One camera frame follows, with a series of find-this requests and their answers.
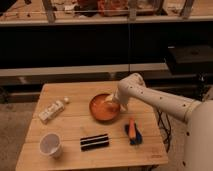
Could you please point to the long wooden shelf bench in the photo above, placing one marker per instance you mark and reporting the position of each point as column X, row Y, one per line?
column 16, row 76

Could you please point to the wooden table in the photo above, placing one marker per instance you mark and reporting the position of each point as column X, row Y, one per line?
column 76, row 122

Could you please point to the orange ceramic bowl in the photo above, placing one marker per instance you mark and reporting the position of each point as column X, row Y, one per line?
column 102, row 109

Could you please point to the black box on shelf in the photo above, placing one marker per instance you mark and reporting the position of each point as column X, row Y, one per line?
column 190, row 59

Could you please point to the black striped rectangular block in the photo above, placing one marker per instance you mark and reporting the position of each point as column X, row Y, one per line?
column 92, row 142

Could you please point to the white paper cup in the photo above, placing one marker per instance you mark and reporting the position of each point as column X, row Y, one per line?
column 50, row 145

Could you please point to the white plastic bottle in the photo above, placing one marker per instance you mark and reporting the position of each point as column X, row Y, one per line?
column 53, row 110

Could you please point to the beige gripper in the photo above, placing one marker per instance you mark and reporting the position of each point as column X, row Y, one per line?
column 110, row 98

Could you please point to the orange carrot toy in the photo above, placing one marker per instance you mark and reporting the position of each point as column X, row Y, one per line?
column 132, row 132

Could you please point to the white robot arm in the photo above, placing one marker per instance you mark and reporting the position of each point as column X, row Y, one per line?
column 197, row 115

